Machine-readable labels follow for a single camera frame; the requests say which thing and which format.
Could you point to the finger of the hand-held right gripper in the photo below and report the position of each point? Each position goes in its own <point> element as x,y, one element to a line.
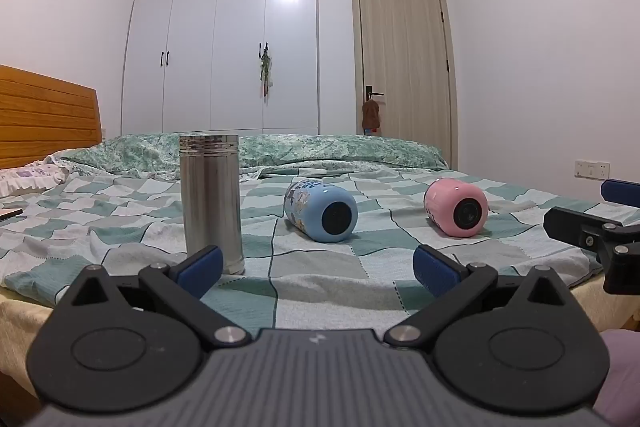
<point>575,227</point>
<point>621,193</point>

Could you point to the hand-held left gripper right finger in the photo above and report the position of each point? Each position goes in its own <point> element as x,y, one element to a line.
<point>436,273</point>

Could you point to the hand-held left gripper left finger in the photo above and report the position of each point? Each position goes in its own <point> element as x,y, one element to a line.
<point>199,271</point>

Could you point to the pink cup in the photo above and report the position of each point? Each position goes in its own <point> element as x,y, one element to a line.
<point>455,208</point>

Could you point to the blue cartoon print cup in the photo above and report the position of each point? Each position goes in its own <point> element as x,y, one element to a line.
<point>320,212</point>

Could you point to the stainless steel cup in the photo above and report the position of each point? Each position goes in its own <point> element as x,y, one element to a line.
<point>211,202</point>

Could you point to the green white checked bedsheet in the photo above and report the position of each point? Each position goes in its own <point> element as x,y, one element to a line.
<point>310,277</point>

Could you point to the person's pink clothing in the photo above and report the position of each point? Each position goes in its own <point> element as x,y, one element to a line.
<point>622,367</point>

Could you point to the green floral quilt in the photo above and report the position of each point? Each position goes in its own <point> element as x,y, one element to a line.
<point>310,149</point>

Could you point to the brown hanging bag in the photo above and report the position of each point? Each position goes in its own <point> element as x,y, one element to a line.
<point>371,117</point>

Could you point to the beige mattress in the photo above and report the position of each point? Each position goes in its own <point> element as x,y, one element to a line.
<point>20,322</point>

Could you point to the white floral pillow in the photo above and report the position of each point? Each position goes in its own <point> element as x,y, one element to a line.
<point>30,174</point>

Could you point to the dark flat phone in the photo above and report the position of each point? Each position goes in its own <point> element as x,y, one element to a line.
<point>10,214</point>

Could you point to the light wooden door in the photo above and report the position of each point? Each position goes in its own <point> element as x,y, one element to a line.
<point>405,67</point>

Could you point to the green hanging ornament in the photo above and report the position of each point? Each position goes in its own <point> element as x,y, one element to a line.
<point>265,67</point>

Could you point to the wooden bed headboard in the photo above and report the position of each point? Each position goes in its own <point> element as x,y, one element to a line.
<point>45,117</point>

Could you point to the white wardrobe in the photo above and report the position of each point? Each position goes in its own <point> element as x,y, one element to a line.
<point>225,47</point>

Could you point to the white wall socket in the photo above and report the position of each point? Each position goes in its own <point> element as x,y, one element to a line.
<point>592,169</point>

